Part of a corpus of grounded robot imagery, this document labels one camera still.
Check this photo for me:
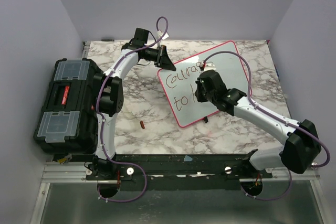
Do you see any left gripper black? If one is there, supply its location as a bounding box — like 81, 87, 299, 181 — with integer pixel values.
143, 45, 176, 70

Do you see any whiteboard with pink frame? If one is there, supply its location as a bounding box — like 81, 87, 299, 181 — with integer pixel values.
157, 41, 248, 127

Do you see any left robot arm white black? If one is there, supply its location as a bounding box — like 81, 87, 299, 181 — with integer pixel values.
91, 28, 176, 179

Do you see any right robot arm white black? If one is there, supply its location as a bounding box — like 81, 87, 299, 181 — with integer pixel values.
195, 70, 321, 178

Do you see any black toolbox with clear lids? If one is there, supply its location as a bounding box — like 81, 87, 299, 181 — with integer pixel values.
34, 58, 103, 154

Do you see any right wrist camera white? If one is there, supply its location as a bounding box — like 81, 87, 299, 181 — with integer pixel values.
199, 61, 216, 72

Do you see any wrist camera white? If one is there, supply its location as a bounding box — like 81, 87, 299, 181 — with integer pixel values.
157, 29, 169, 47
199, 61, 216, 72

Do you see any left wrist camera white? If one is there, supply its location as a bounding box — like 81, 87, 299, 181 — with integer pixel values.
157, 29, 169, 47

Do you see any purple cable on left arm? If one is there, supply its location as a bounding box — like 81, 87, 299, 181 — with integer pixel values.
96, 16, 169, 204

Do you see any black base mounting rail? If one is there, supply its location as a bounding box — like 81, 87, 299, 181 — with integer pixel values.
86, 154, 272, 191

